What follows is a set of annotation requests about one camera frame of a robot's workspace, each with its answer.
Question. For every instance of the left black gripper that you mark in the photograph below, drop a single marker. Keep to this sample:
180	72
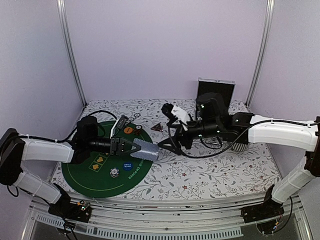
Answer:
117	146

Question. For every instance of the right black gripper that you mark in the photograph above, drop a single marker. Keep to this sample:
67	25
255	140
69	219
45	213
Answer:
173	141

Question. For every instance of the orange big blind button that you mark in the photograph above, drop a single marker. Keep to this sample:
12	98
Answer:
128	130

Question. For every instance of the red poker chip stack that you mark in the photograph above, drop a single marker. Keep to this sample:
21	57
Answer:
137	130

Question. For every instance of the blue small blind button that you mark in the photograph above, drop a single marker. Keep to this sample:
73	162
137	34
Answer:
127	166

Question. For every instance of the blue playing card deck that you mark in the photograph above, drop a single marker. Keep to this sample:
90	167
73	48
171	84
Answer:
148	151

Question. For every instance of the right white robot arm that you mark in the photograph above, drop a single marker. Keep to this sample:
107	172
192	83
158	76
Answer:
243	128

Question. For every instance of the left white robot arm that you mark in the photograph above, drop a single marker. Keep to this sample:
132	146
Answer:
16	148

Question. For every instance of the black red triangular plaque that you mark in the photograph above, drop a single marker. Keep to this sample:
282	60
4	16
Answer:
158	127

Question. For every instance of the striped ceramic mug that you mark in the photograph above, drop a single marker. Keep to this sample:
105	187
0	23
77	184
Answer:
239	147

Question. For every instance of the aluminium poker chip case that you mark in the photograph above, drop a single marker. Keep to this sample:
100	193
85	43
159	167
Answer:
223	87

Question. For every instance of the floral white tablecloth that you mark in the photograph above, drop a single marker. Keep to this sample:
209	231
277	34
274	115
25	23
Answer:
176	177

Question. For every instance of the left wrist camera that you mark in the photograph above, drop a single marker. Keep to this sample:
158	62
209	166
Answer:
118	125

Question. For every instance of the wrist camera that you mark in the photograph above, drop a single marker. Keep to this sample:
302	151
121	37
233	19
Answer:
175	113
118	125

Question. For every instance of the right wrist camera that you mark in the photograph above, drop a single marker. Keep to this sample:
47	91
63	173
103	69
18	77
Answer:
175	113

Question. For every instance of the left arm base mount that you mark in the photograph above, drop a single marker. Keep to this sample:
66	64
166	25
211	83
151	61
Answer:
71	211

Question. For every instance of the front aluminium rail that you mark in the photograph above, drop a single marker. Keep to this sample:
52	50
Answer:
202	219

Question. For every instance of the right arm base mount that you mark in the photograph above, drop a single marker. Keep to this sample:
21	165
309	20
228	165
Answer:
264	211

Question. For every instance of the left aluminium frame post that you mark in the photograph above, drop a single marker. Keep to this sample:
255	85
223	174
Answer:
61	7

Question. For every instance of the aluminium frame post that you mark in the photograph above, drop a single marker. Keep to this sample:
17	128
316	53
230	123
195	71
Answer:
61	7
270	4

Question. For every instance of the right aluminium frame post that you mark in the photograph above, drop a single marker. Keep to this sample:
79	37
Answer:
270	4

